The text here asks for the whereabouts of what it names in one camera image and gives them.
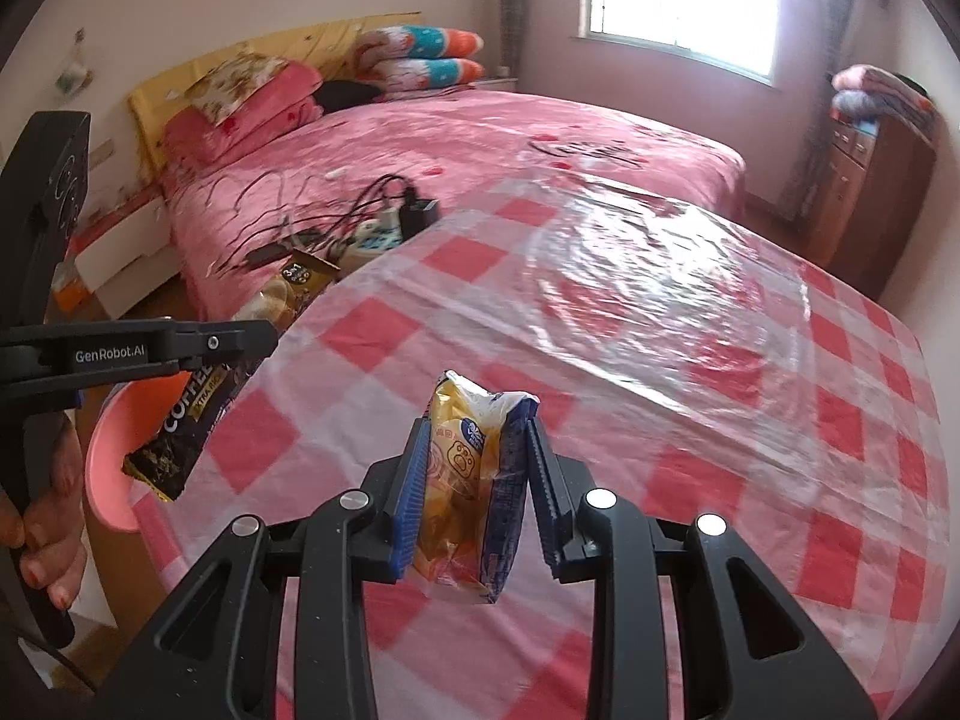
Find black tangled cables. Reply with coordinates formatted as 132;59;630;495
205;172;422;275

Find black power adapter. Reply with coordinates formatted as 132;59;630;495
397;185;441;241

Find red white checkered tablecloth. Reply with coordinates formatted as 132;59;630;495
132;179;955;715

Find white bedside drawer unit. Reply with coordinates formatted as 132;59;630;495
52;185;179;319

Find brown wooden cabinet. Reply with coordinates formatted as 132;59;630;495
804;115;935;301

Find dark coffee sachet wrapper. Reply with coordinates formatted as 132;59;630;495
122;252;340;500

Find floral pillow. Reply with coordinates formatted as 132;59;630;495
184;52;288;127

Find white power strip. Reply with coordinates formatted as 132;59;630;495
331;208;404;278

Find person's left hand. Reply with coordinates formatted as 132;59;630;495
2;416;86;611

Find black garment on bed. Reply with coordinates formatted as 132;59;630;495
313;80;384;115

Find orange blue rolled pillow upper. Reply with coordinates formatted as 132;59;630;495
352;25;485;73

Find yellow wooden headboard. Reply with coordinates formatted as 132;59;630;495
127;11;423;179

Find folded blankets on cabinet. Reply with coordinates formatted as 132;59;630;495
832;65;937;140

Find yellow blue bread wrapper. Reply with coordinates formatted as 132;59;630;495
413;371;540;603

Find black phone on bed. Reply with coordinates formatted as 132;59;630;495
242;242;290;270

